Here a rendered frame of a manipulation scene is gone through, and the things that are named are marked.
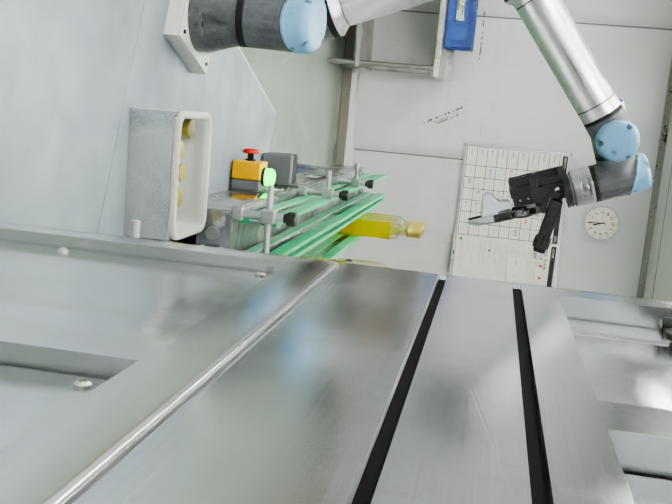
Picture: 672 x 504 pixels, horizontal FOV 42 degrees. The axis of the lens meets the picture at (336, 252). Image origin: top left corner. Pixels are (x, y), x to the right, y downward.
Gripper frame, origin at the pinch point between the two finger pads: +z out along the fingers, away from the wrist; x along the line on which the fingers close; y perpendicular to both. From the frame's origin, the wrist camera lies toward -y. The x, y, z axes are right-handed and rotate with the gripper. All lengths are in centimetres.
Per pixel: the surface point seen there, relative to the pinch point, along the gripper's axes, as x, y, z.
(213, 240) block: 21, 10, 48
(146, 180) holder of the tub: 40, 24, 50
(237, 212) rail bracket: 20.8, 14.6, 42.1
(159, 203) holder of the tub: 40, 20, 49
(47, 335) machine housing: 139, 13, 17
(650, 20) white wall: -578, 71, -147
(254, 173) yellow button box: -20, 22, 48
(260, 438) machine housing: 148, 8, 3
